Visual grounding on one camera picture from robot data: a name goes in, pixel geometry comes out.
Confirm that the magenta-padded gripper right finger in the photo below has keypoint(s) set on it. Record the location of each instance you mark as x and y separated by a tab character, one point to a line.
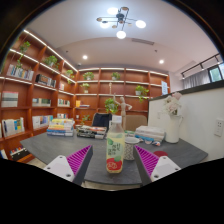
165	166

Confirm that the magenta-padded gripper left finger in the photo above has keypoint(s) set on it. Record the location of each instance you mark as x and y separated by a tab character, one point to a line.
58	165

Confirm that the yellow drink bottle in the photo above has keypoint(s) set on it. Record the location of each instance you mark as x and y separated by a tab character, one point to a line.
115	150

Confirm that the colourful book stack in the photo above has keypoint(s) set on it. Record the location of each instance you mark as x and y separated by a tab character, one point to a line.
60	128

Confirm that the white pitcher vase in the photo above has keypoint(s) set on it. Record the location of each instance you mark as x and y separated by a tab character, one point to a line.
173	130

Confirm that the dark book stack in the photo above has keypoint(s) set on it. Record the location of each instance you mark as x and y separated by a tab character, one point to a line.
90	132

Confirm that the tan chair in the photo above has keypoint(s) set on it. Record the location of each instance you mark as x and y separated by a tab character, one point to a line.
136	122

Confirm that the pink flower bouquet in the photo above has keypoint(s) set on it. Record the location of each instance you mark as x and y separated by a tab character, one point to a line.
172	105

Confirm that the dark blue chair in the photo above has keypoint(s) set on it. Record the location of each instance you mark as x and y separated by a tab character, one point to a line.
101	120

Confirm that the wooden artist mannequin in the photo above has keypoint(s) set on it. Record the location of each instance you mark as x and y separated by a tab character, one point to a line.
123	108

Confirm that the wooden shelf unit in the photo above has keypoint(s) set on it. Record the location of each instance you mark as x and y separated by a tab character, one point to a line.
96	87

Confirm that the grey curtain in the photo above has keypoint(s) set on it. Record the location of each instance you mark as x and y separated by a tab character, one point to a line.
196	79

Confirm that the recessed ceiling light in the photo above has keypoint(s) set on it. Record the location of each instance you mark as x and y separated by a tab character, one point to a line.
161	61
85	57

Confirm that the window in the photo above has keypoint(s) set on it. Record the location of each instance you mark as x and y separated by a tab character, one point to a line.
216	73

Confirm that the ceiling air vent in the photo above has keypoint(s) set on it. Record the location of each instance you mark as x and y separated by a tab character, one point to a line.
142	41

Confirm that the multi-bulb ceiling lamp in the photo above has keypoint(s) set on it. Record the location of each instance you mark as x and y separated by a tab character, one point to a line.
120	16

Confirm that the white wall socket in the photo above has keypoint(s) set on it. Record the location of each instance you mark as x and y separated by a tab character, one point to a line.
219	127

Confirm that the black ceiling track rail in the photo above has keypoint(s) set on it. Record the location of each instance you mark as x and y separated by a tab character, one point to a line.
200	63

